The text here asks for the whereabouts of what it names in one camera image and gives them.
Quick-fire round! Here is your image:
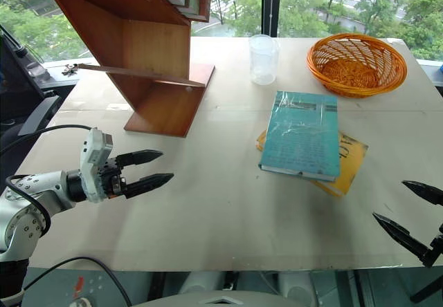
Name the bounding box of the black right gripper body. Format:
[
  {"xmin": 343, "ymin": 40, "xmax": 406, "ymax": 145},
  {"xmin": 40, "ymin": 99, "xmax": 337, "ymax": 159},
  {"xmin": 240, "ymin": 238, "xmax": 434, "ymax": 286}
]
[{"xmin": 428, "ymin": 221, "xmax": 443, "ymax": 268}]

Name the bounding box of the grey rounded robot body shell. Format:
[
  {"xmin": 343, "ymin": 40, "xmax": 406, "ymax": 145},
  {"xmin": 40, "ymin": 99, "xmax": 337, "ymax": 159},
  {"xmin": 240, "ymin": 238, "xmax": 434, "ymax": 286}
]
[{"xmin": 136, "ymin": 271, "xmax": 319, "ymax": 307}]

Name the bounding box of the black office chair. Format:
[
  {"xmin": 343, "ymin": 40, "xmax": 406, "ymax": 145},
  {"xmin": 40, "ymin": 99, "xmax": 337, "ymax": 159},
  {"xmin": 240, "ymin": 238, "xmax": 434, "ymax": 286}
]
[{"xmin": 0, "ymin": 23, "xmax": 62, "ymax": 156}]

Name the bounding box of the orange woven basket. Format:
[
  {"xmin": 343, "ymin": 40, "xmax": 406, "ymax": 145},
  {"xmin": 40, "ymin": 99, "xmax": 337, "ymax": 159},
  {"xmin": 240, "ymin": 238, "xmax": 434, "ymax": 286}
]
[{"xmin": 306, "ymin": 32, "xmax": 408, "ymax": 99}]

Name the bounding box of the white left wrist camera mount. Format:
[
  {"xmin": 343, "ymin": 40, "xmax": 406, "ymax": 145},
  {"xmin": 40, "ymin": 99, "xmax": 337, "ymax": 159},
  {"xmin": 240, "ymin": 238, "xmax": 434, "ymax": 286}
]
[{"xmin": 78, "ymin": 127, "xmax": 114, "ymax": 203}]

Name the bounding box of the clear plastic cup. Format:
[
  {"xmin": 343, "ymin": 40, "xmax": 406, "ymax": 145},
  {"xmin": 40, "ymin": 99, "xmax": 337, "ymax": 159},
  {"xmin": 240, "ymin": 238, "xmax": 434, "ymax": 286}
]
[{"xmin": 248, "ymin": 34, "xmax": 280, "ymax": 86}]

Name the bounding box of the yellow book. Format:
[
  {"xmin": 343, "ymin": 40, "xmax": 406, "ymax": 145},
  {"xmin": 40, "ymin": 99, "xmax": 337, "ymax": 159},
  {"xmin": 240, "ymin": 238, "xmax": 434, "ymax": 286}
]
[{"xmin": 255, "ymin": 129, "xmax": 369, "ymax": 198}]

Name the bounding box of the teal book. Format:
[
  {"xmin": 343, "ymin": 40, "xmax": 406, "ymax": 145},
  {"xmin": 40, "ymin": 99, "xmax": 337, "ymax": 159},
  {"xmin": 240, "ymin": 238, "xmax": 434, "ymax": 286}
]
[{"xmin": 257, "ymin": 90, "xmax": 341, "ymax": 183}]

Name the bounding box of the black window frame post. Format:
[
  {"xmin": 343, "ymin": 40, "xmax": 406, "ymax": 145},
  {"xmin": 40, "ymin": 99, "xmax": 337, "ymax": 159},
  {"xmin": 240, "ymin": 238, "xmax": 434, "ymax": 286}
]
[{"xmin": 260, "ymin": 0, "xmax": 282, "ymax": 39}]

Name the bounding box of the brown wooden bookshelf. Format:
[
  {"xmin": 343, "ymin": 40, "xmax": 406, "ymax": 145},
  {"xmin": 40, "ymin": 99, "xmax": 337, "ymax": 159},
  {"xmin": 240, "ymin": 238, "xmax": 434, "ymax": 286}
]
[{"xmin": 36, "ymin": 0, "xmax": 216, "ymax": 138}]

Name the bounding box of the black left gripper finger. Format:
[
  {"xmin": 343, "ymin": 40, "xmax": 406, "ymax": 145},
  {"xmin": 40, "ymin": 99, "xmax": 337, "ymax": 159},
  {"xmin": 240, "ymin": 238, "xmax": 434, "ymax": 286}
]
[
  {"xmin": 123, "ymin": 172, "xmax": 175, "ymax": 200},
  {"xmin": 115, "ymin": 149, "xmax": 164, "ymax": 169}
]

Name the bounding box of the bunch of keys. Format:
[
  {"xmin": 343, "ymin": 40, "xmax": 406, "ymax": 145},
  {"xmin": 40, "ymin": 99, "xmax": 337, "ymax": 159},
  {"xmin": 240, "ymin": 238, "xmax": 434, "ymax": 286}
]
[{"xmin": 61, "ymin": 63, "xmax": 81, "ymax": 77}]

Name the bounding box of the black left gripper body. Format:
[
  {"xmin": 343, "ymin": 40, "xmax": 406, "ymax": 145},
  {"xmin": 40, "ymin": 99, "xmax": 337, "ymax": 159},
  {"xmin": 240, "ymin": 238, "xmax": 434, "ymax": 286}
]
[{"xmin": 99, "ymin": 157, "xmax": 127, "ymax": 200}]

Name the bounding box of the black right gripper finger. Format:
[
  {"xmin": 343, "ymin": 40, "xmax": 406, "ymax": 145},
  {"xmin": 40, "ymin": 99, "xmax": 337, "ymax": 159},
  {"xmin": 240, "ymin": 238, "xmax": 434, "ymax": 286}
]
[
  {"xmin": 401, "ymin": 180, "xmax": 443, "ymax": 207},
  {"xmin": 372, "ymin": 212, "xmax": 436, "ymax": 268}
]

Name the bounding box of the black floor cable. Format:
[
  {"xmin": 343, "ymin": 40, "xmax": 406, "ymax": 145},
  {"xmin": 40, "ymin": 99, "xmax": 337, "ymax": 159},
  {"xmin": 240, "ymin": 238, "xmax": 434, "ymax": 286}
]
[{"xmin": 21, "ymin": 256, "xmax": 133, "ymax": 307}]

